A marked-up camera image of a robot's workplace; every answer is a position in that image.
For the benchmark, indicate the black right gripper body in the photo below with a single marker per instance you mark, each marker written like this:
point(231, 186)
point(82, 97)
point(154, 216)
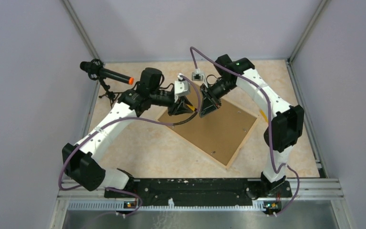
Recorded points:
point(217, 91)

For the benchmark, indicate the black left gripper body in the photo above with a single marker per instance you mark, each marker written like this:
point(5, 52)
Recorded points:
point(170, 100)

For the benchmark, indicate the white wooden picture frame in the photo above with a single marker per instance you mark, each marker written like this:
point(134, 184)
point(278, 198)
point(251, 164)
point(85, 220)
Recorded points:
point(216, 138)

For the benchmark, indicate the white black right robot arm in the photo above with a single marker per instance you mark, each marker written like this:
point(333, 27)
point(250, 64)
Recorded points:
point(285, 121)

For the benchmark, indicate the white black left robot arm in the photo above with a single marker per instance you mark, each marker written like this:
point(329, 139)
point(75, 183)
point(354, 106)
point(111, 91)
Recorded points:
point(129, 99)

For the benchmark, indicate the yellow green toy window block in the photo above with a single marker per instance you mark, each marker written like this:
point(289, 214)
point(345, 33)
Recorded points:
point(263, 115)

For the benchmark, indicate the black tripod microphone stand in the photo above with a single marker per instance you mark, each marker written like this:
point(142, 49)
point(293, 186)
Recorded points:
point(112, 96)

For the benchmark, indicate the black microphone orange tip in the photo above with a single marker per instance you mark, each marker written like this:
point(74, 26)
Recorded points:
point(95, 70)

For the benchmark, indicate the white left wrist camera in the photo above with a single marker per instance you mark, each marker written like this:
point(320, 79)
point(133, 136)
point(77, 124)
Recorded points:
point(181, 86)

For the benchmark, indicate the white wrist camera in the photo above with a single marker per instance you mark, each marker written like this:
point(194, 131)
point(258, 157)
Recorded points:
point(198, 75)
point(181, 86)

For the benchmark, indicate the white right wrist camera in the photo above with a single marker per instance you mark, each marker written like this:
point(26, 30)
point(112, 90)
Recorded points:
point(198, 75)

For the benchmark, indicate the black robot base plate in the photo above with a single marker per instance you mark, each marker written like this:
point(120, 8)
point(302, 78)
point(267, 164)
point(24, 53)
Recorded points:
point(205, 192)

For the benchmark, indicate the aluminium front rail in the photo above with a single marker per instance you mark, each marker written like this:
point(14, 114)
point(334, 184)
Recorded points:
point(116, 201)

